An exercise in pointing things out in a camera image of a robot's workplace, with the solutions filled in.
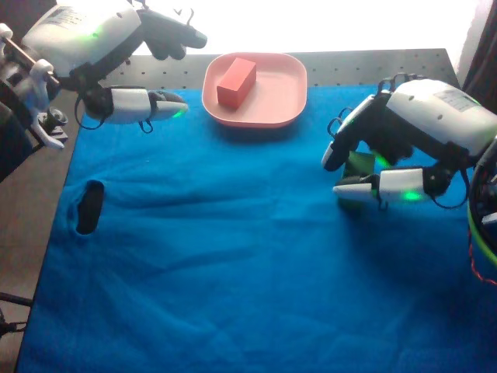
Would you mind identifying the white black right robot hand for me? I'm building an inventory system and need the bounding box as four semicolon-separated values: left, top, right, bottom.
321;74;497;205

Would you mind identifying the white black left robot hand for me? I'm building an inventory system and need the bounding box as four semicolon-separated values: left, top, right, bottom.
21;2;209;126

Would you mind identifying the green block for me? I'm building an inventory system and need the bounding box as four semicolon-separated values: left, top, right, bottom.
336;150;377;211

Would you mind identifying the red block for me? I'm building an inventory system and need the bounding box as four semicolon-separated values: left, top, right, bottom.
216;57;258;108

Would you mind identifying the pink square plate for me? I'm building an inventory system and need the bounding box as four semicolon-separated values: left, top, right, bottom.
202;52;308;130

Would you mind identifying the blue cloth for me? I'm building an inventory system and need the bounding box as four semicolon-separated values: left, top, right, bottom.
15;87;497;373

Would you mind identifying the black metal strut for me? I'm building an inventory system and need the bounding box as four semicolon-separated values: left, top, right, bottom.
0;291;35;339

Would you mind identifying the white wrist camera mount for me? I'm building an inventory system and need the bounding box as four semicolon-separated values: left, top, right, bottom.
29;106;71;151

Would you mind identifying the green cable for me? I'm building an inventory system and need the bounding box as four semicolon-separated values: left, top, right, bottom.
467;201;497;266

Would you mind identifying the red black twisted wire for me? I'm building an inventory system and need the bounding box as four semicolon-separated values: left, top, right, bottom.
468;232;497;288

